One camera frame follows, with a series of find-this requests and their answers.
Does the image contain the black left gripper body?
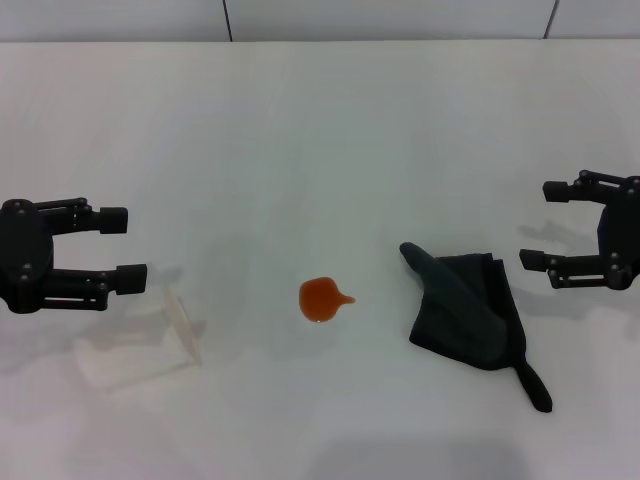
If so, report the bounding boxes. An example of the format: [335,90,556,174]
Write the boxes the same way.
[0,198,56,316]

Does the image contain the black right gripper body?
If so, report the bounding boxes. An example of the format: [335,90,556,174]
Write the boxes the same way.
[596,193,640,291]

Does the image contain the translucent white plastic cup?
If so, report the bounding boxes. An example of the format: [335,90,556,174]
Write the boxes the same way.
[74,287,205,391]

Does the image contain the dark blue rag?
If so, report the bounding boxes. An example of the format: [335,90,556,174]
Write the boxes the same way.
[398,241,554,414]

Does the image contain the brown water stain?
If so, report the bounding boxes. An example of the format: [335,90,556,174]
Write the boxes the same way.
[298,276,357,324]

